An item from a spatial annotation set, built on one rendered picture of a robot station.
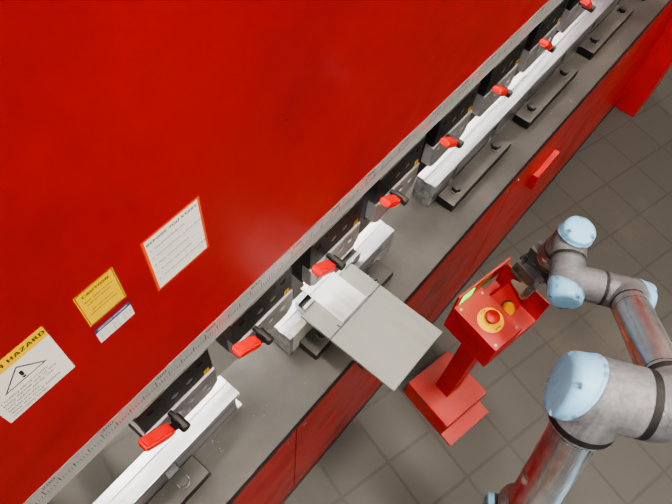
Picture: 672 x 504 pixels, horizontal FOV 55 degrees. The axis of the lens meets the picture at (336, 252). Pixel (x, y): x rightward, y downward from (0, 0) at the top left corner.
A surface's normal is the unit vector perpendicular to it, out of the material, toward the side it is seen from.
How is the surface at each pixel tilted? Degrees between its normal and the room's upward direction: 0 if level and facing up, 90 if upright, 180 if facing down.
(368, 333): 0
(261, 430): 0
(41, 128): 90
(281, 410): 0
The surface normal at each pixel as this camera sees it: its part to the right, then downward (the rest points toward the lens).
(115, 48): 0.77, 0.58
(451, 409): 0.07, -0.50
